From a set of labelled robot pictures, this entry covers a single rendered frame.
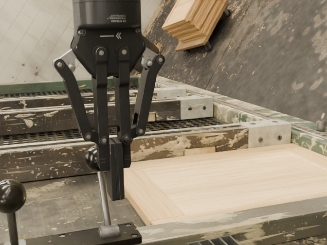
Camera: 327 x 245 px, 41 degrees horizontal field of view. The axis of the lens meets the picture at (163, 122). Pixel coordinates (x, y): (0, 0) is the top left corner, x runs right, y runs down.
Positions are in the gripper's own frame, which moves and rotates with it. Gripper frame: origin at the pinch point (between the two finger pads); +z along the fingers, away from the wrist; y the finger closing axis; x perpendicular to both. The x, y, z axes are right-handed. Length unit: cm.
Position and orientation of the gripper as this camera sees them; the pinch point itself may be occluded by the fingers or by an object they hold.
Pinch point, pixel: (114, 168)
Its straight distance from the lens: 53.8
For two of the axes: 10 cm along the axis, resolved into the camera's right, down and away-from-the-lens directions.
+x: -3.3, -1.9, 9.2
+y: 9.4, -0.9, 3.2
